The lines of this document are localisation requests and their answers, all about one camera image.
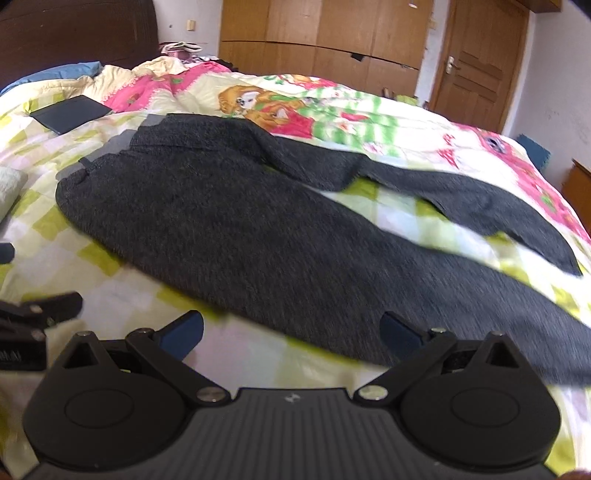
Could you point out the blue pillow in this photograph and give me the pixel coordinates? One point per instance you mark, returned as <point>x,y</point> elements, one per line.
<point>65,72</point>

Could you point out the dark grey pants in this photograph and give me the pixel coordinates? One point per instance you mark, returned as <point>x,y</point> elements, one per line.
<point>224,211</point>

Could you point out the dark blue flat notebook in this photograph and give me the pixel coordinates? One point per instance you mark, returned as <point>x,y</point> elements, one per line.
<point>67,115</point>

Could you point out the wooden wardrobe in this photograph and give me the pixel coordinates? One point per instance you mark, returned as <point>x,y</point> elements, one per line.
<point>371,46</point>

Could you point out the white folded towel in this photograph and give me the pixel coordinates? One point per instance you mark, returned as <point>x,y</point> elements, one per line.
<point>11,184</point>

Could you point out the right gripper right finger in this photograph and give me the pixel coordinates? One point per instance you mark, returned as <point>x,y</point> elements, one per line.
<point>417,352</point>

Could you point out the brown wooden door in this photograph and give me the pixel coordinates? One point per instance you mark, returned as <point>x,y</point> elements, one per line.
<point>480,62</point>

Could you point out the clothes pile near headboard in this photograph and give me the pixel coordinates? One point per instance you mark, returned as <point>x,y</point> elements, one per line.
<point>186,52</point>

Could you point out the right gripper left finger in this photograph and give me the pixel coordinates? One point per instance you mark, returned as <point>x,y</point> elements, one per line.
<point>162,352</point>

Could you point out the colourful cartoon bed quilt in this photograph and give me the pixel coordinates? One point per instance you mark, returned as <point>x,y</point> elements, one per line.
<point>52,257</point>

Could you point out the dark wooden headboard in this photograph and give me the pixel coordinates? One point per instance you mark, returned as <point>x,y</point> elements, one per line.
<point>36,35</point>

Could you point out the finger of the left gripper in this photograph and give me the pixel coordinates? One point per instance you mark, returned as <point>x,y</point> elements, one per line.
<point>43,312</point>

